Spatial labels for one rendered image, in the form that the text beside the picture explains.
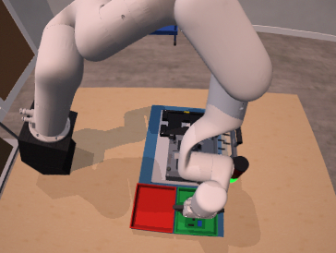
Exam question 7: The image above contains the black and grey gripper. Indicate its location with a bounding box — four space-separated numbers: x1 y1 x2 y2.
173 203 224 219

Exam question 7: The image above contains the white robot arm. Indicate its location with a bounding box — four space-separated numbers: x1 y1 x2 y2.
19 0 273 218

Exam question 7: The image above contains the red open bin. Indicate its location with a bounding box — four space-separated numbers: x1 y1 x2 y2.
129 183 176 234

